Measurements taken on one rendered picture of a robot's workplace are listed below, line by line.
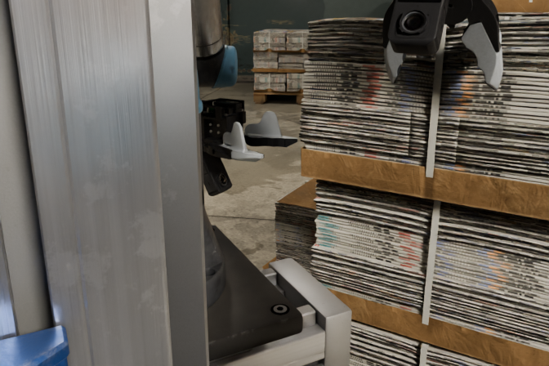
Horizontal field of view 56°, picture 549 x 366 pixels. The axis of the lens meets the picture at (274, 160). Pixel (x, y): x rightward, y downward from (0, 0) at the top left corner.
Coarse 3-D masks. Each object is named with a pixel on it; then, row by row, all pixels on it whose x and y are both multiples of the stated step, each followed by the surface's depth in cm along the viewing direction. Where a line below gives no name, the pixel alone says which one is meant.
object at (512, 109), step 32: (512, 32) 58; (544, 32) 56; (512, 64) 59; (544, 64) 57; (480, 96) 61; (512, 96) 60; (544, 96) 57; (480, 128) 61; (512, 128) 60; (544, 128) 58; (480, 160) 62; (512, 160) 61; (544, 160) 59
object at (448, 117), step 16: (448, 32) 62; (448, 48) 62; (464, 48) 61; (432, 64) 64; (448, 64) 63; (464, 64) 62; (416, 80) 65; (432, 80) 64; (448, 80) 63; (416, 96) 65; (448, 96) 64; (416, 112) 65; (448, 112) 64; (416, 128) 66; (448, 128) 64; (416, 144) 66; (448, 144) 64; (416, 160) 67; (448, 160) 65
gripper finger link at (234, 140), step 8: (232, 128) 81; (240, 128) 79; (224, 136) 83; (232, 136) 81; (240, 136) 79; (224, 144) 83; (232, 144) 81; (240, 144) 79; (232, 152) 80; (240, 152) 79; (248, 152) 79; (256, 152) 79; (240, 160) 80; (248, 160) 79; (256, 160) 79
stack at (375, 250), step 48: (336, 192) 77; (384, 192) 73; (336, 240) 79; (384, 240) 75; (432, 240) 71; (480, 240) 68; (528, 240) 64; (336, 288) 81; (384, 288) 76; (432, 288) 73; (480, 288) 69; (528, 288) 66; (384, 336) 79; (528, 336) 68
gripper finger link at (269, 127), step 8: (272, 112) 88; (264, 120) 88; (272, 120) 88; (248, 128) 89; (256, 128) 89; (264, 128) 88; (272, 128) 88; (248, 136) 89; (256, 136) 88; (264, 136) 88; (272, 136) 88; (280, 136) 88; (288, 136) 88; (248, 144) 89; (256, 144) 88; (264, 144) 88; (272, 144) 88; (280, 144) 88; (288, 144) 87
